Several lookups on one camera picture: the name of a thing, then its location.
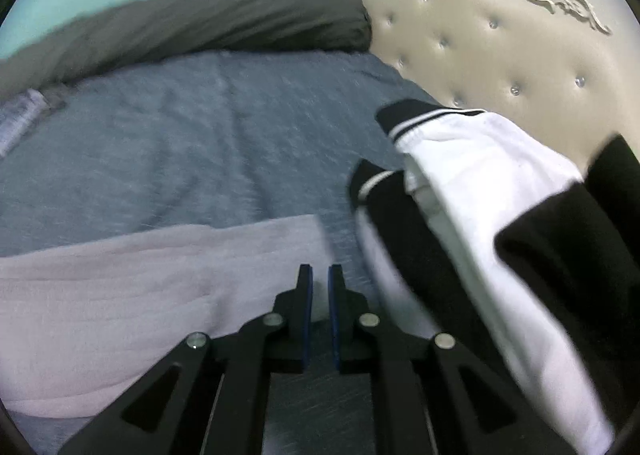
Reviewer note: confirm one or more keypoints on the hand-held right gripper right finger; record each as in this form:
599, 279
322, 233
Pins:
334, 320

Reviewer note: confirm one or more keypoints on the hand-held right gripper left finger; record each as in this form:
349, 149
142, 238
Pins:
307, 320

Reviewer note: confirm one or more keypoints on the grey quilted sweater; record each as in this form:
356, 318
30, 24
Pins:
150, 295

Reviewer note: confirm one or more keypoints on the blue patterned bed sheet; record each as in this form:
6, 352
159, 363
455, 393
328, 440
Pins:
175, 145

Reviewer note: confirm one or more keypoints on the white and black folded garment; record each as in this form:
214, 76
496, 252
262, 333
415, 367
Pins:
500, 175

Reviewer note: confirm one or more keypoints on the dark grey long pillow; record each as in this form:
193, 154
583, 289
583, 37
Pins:
225, 15

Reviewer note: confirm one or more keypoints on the cream tufted headboard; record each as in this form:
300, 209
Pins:
475, 35

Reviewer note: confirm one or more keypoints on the blue crumpled garment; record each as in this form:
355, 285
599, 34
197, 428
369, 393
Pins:
20, 117

